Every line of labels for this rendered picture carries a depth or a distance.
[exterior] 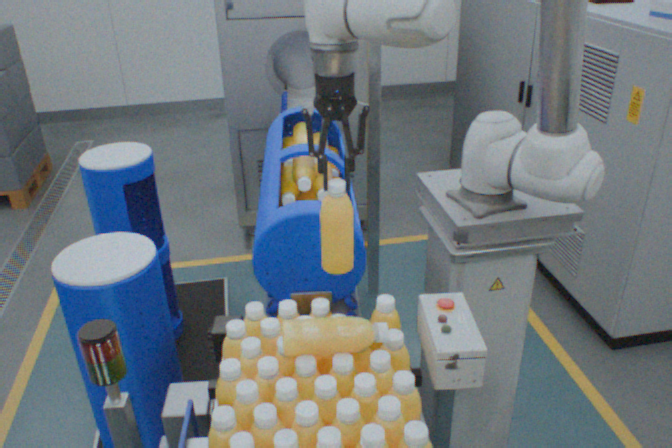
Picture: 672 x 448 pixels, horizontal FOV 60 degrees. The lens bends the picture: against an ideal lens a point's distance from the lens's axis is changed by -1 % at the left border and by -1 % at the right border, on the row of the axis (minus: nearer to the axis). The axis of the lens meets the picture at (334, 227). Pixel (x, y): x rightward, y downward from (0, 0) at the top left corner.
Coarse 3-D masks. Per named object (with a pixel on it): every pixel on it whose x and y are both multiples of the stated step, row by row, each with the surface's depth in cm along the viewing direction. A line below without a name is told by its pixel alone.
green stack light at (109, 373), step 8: (120, 352) 101; (112, 360) 99; (120, 360) 101; (88, 368) 99; (96, 368) 98; (104, 368) 99; (112, 368) 99; (120, 368) 101; (88, 376) 101; (96, 376) 99; (104, 376) 99; (112, 376) 100; (120, 376) 101; (96, 384) 100; (104, 384) 100; (112, 384) 101
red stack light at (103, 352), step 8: (112, 336) 98; (80, 344) 97; (88, 344) 96; (96, 344) 96; (104, 344) 97; (112, 344) 98; (120, 344) 101; (88, 352) 97; (96, 352) 97; (104, 352) 97; (112, 352) 98; (88, 360) 98; (96, 360) 98; (104, 360) 98
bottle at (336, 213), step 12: (324, 204) 122; (336, 204) 121; (348, 204) 122; (324, 216) 122; (336, 216) 121; (348, 216) 122; (324, 228) 124; (336, 228) 122; (348, 228) 123; (324, 240) 125; (336, 240) 124; (348, 240) 125; (324, 252) 126; (336, 252) 125; (348, 252) 126; (324, 264) 128; (336, 264) 126; (348, 264) 127
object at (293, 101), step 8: (288, 96) 335; (312, 96) 336; (288, 104) 327; (296, 104) 326; (304, 104) 326; (264, 304) 175; (336, 304) 160; (264, 312) 170; (336, 312) 157; (344, 312) 156; (360, 312) 169
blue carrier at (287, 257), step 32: (288, 128) 220; (320, 128) 221; (352, 192) 174; (256, 224) 157; (288, 224) 142; (320, 224) 143; (256, 256) 146; (288, 256) 146; (320, 256) 147; (288, 288) 151; (320, 288) 151; (352, 288) 152
